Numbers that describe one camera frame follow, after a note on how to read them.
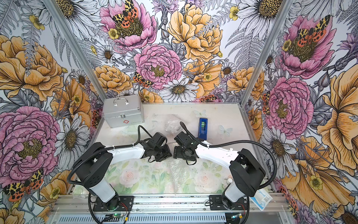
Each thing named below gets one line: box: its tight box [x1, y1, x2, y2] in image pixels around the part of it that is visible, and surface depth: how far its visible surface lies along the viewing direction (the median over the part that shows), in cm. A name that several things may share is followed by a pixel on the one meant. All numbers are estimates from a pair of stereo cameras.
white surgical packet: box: [248, 188, 274, 212], surface depth 76 cm
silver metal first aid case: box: [102, 95, 145, 129], surface depth 101 cm
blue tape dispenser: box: [198, 117, 208, 141], surface depth 101 cm
